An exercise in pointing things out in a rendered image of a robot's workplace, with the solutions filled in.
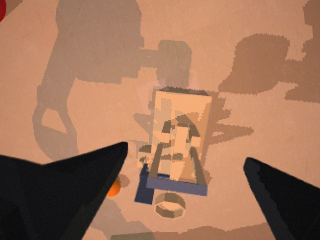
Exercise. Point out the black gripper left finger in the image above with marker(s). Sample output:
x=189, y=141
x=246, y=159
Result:
x=59, y=200

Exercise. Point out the orange ball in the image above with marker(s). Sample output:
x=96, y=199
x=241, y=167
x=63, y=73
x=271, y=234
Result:
x=114, y=189

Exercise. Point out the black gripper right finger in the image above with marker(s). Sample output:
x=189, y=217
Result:
x=290, y=206

